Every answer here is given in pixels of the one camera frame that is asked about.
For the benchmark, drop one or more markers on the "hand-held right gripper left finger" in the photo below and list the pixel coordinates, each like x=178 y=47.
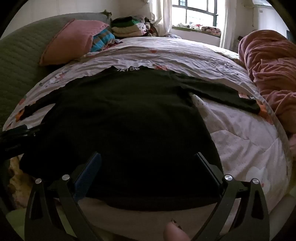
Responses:
x=89 y=173

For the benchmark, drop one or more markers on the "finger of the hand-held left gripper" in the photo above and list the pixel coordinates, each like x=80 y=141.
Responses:
x=25 y=131

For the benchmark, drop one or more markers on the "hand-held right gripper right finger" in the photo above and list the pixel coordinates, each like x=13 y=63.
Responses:
x=208 y=172

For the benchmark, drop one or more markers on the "black shirt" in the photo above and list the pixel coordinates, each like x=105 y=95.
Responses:
x=127 y=127

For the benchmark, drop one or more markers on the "crumpled dark clothes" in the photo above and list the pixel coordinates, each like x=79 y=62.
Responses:
x=173 y=36

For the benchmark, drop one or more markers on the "pile of folded clothes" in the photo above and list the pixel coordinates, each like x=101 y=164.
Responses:
x=124 y=30

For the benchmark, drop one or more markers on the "clothes on windowsill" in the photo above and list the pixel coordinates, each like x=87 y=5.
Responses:
x=210 y=29

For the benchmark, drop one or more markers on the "person's right hand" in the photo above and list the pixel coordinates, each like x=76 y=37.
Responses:
x=175 y=231

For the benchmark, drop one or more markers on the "strawberry print quilt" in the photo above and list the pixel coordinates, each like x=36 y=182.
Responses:
x=242 y=143

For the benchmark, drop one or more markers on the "green quilted headboard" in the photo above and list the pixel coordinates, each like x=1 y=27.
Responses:
x=16 y=64

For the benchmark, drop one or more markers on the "pink pillow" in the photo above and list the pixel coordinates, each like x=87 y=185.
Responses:
x=69 y=41

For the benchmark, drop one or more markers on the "blue striped blanket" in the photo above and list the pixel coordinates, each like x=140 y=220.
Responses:
x=101 y=39

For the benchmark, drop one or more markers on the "pink duvet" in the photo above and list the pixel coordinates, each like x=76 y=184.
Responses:
x=266 y=64

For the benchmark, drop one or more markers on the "white curtain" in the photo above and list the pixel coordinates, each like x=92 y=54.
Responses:
x=161 y=14
x=229 y=23

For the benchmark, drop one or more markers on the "window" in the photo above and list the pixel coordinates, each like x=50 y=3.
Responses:
x=196 y=16

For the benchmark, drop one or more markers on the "dark screen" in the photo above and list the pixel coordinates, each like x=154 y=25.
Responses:
x=289 y=34

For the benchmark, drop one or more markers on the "white air conditioner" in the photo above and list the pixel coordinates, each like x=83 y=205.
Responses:
x=261 y=2

